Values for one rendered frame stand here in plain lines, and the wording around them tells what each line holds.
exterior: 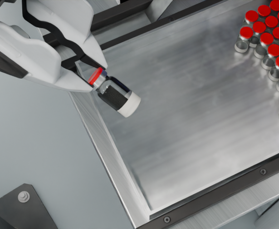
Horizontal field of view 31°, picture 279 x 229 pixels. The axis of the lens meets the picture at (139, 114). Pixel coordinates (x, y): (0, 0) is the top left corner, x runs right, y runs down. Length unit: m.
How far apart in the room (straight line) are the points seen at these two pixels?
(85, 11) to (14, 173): 1.34
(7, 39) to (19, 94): 1.41
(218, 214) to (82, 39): 0.39
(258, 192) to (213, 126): 0.12
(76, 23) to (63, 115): 1.34
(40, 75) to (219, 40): 0.48
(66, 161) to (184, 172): 0.98
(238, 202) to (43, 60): 0.44
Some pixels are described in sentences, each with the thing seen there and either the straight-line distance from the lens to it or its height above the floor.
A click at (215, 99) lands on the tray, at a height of 0.88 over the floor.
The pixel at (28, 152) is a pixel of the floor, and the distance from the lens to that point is 1.73.
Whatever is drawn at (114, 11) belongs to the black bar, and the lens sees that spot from 0.85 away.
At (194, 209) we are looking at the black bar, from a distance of 0.72.
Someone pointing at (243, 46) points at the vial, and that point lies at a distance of 0.83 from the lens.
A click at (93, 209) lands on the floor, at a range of 1.65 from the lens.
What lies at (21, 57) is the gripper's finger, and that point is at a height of 1.25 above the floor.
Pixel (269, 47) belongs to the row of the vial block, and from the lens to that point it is 0.80.
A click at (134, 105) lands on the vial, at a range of 0.43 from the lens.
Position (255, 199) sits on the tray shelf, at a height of 0.88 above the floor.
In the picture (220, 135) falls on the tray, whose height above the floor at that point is 0.88.
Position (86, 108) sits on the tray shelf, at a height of 0.88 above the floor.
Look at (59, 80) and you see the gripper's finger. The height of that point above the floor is 1.23.
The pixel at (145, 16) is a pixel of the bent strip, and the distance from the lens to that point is 0.87.
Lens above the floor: 1.60
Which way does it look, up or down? 67 degrees down
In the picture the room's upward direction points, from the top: straight up
